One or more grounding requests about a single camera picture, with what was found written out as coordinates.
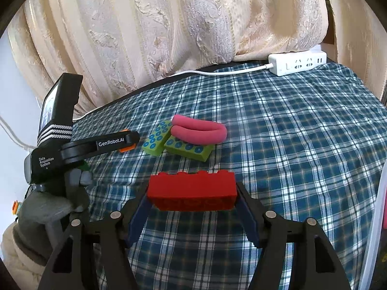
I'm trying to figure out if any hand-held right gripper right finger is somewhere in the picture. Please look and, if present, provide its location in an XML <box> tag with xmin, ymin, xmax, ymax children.
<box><xmin>234</xmin><ymin>182</ymin><xmax>353</xmax><ymax>290</ymax></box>

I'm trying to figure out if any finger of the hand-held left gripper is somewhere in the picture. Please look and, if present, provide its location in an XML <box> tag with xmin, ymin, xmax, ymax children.
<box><xmin>61</xmin><ymin>129</ymin><xmax>140</xmax><ymax>165</ymax></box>

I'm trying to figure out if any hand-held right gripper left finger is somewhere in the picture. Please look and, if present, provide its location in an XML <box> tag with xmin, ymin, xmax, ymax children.
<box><xmin>38</xmin><ymin>192</ymin><xmax>152</xmax><ymax>290</ymax></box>

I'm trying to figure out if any orange toy block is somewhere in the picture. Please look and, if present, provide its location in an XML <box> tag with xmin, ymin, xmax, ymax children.
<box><xmin>119</xmin><ymin>128</ymin><xmax>135</xmax><ymax>153</ymax></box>

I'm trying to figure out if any red toy block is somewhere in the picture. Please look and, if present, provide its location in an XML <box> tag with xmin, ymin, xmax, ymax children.
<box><xmin>147</xmin><ymin>171</ymin><xmax>238</xmax><ymax>212</ymax></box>

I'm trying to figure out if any green blue-dotted block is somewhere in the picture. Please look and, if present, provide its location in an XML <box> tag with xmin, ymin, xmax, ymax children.
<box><xmin>141</xmin><ymin>120</ymin><xmax>173</xmax><ymax>157</ymax></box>
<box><xmin>164</xmin><ymin>134</ymin><xmax>216</xmax><ymax>162</ymax></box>

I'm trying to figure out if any clear plastic box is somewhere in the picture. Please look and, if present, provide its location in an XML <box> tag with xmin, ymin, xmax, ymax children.
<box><xmin>360</xmin><ymin>169</ymin><xmax>387</xmax><ymax>290</ymax></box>

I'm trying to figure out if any person's left hand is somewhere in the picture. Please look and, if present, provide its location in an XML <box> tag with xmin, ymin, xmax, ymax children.
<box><xmin>18</xmin><ymin>169</ymin><xmax>93</xmax><ymax>228</ymax></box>

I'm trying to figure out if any blue plaid cloth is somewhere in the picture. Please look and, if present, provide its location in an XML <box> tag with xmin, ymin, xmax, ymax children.
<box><xmin>71</xmin><ymin>60</ymin><xmax>387</xmax><ymax>290</ymax></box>

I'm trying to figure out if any pink foam hair curler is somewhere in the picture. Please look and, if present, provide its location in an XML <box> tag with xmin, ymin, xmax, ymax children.
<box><xmin>171</xmin><ymin>115</ymin><xmax>227</xmax><ymax>145</ymax></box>

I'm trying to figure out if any cream patterned curtain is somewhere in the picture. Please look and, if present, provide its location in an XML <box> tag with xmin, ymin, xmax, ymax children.
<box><xmin>6</xmin><ymin>0</ymin><xmax>387</xmax><ymax>121</ymax></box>

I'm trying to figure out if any white power strip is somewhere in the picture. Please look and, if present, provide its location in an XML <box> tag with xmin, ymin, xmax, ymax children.
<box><xmin>268</xmin><ymin>51</ymin><xmax>327</xmax><ymax>77</ymax></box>

